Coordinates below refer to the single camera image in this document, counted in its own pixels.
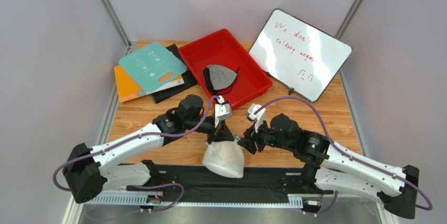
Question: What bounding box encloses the grey black bra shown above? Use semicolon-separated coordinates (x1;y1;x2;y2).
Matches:
203;65;240;97

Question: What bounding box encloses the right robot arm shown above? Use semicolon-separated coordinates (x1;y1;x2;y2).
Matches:
238;112;419;219

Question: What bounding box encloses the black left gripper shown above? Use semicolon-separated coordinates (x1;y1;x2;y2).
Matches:
185;115;235;145

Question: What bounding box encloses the teal cutting board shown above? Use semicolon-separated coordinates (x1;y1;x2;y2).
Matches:
119;42;187;93

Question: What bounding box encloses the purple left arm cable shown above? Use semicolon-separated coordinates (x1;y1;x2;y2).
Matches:
52;95;221;192

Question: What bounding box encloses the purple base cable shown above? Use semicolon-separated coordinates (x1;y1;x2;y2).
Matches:
132;183;185;214

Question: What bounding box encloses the white mesh laundry bag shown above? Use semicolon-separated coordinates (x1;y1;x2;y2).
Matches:
202;138;244;178

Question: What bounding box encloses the white whiteboard with writing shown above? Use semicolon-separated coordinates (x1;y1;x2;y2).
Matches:
249;8;353;102

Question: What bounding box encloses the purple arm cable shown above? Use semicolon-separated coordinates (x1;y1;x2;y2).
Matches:
52;95;221;192
252;96;434;211

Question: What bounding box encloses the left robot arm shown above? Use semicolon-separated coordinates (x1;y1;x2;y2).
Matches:
60;94;233;204

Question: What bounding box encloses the orange folder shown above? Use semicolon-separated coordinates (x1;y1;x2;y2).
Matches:
114;66;185;103

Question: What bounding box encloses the black folder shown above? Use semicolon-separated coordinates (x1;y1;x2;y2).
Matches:
151;44;198;103

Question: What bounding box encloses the red plastic tray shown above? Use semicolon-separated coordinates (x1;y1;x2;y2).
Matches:
179;29;272;110

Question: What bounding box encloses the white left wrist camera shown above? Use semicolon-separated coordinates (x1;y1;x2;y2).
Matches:
214;95;232;128

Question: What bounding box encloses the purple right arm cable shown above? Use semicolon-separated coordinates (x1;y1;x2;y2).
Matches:
252;96;434;211

